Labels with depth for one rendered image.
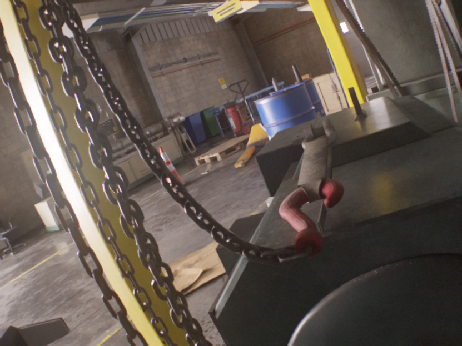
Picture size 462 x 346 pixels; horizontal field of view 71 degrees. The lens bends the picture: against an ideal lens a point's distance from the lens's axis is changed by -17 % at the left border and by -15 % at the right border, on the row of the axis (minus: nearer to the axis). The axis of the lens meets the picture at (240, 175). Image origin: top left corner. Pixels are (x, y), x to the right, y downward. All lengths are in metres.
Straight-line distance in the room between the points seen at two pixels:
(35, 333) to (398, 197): 0.43
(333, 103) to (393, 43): 5.63
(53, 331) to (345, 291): 0.33
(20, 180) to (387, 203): 9.49
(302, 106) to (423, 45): 2.76
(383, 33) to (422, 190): 0.89
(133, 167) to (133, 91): 3.99
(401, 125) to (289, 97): 3.27
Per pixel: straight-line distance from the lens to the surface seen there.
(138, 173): 8.52
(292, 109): 3.82
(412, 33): 1.22
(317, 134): 0.62
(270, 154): 0.73
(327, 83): 6.77
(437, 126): 0.65
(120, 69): 11.96
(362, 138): 0.58
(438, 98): 1.20
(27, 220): 9.65
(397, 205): 0.39
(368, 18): 1.25
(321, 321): 0.42
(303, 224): 0.37
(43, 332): 0.46
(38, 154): 0.33
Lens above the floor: 1.00
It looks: 11 degrees down
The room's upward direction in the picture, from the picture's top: 22 degrees counter-clockwise
